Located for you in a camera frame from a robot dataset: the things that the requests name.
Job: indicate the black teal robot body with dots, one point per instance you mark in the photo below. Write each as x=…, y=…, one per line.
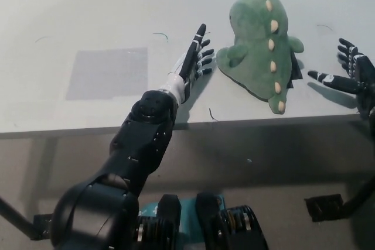
x=211, y=226

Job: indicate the green plush dinosaur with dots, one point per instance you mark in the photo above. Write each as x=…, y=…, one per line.
x=255, y=54

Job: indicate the grey tape patch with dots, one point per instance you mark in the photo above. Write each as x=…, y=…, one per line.
x=108, y=73

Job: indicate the black tape patch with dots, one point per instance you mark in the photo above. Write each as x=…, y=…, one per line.
x=295, y=70

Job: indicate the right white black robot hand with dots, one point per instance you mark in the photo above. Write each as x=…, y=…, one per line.
x=364, y=83

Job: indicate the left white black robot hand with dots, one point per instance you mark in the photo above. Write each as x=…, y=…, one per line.
x=190, y=59

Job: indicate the black stand leg with foot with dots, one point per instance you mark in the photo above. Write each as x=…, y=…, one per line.
x=323, y=207
x=17, y=220

